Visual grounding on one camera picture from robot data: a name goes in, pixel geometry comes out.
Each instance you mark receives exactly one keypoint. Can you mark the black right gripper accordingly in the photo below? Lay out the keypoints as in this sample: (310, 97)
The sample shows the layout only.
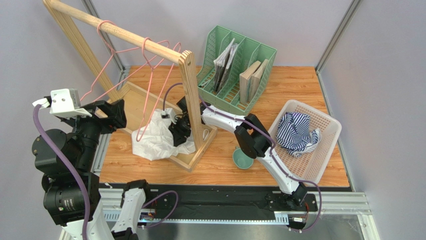
(179, 126)

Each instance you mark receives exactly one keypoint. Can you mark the green ceramic cup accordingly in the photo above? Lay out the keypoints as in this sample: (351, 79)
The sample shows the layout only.
(241, 160)

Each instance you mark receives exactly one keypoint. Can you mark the white plastic basket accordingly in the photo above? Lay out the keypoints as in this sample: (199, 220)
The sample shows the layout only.
(309, 166)

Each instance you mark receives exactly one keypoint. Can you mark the wooden clothes rack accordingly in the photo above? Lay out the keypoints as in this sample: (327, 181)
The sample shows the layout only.
(203, 135)

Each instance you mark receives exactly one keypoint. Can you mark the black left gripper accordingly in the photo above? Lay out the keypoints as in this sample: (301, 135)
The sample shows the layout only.
(115, 111)

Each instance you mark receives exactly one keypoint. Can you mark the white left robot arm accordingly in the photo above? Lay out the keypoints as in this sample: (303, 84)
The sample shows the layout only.
(71, 188)

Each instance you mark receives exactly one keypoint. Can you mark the green plastic file organizer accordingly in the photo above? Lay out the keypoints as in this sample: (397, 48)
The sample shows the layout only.
(249, 51)

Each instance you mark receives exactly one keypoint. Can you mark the blue white striped tank top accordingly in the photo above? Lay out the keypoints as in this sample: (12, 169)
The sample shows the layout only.
(293, 134)

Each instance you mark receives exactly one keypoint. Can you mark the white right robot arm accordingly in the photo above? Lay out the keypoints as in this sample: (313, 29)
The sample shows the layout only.
(255, 141)

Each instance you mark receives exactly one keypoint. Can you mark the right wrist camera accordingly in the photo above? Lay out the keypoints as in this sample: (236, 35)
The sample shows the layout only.
(168, 113)

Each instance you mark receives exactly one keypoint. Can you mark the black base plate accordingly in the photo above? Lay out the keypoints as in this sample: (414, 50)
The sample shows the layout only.
(222, 203)

